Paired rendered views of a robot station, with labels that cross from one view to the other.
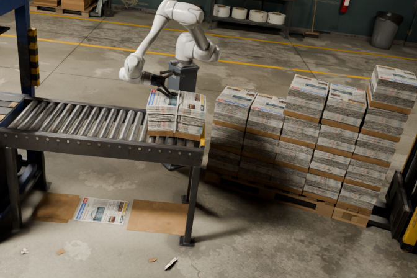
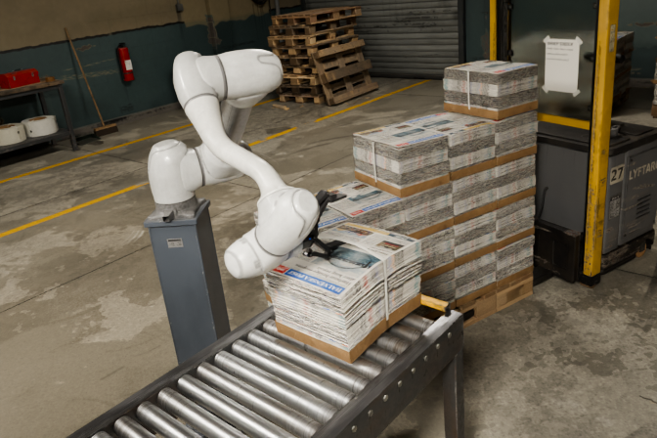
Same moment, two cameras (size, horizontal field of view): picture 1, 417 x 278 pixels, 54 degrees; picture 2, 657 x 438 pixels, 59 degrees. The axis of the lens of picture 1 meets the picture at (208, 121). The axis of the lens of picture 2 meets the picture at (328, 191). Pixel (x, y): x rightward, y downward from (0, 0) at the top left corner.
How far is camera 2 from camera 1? 197 cm
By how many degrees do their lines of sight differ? 40
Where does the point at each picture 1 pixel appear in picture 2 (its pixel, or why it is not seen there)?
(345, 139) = (483, 187)
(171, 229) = not seen: outside the picture
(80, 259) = not seen: outside the picture
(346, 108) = (473, 140)
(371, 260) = (597, 322)
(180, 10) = (243, 66)
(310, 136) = (444, 209)
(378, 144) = (517, 169)
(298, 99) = (415, 160)
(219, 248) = not seen: outside the picture
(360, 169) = (509, 216)
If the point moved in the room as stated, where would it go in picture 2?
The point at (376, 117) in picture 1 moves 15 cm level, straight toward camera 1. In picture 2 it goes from (508, 132) to (529, 138)
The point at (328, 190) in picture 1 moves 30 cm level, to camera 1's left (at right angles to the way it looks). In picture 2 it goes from (484, 276) to (452, 300)
